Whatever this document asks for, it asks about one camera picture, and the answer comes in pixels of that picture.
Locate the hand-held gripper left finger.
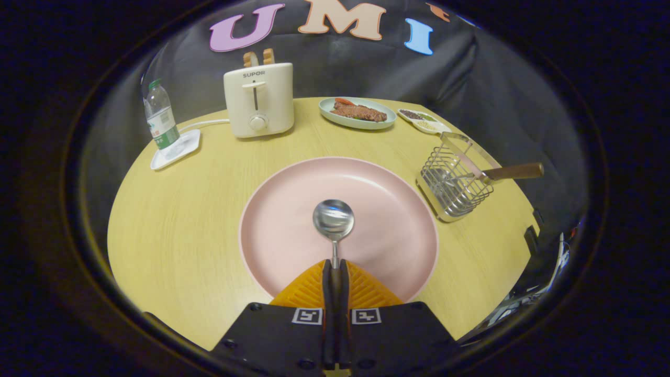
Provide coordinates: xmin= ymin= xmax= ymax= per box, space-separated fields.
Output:
xmin=209 ymin=259 xmax=338 ymax=377

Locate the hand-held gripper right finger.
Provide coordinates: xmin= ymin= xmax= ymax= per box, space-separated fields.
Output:
xmin=338 ymin=259 xmax=459 ymax=377

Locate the wooden handled metal spoon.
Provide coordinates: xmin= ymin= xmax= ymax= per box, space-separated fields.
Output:
xmin=312 ymin=199 xmax=355 ymax=309

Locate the wooden handled metal fork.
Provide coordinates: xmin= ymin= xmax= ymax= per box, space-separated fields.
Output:
xmin=442 ymin=162 xmax=545 ymax=192

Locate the pink plate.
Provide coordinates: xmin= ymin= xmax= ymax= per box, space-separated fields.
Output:
xmin=239 ymin=156 xmax=440 ymax=304

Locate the white divided seasoning dish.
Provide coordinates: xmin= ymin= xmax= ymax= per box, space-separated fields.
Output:
xmin=397 ymin=108 xmax=452 ymax=135

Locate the white square coaster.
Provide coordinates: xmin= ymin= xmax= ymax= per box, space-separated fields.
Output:
xmin=150 ymin=129 xmax=202 ymax=171

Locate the pale green plate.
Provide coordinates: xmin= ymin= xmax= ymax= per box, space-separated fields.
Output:
xmin=318 ymin=97 xmax=397 ymax=130

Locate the brown steak piece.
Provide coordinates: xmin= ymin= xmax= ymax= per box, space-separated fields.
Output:
xmin=330 ymin=102 xmax=388 ymax=123

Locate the white toaster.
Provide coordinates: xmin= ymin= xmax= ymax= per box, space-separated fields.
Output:
xmin=224 ymin=62 xmax=295 ymax=139

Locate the clear plastic water bottle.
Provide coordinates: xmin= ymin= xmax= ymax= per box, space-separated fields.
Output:
xmin=144 ymin=79 xmax=181 ymax=151

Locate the black backdrop cloth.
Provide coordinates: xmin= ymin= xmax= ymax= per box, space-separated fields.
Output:
xmin=84 ymin=0 xmax=589 ymax=247

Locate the metal wire cutlery basket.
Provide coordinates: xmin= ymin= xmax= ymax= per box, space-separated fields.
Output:
xmin=416 ymin=131 xmax=502 ymax=224

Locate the black table bracket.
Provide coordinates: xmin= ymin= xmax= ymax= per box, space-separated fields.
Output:
xmin=523 ymin=208 xmax=543 ymax=257

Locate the white toaster cable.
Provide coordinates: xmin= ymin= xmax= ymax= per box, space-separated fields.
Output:
xmin=178 ymin=118 xmax=231 ymax=134

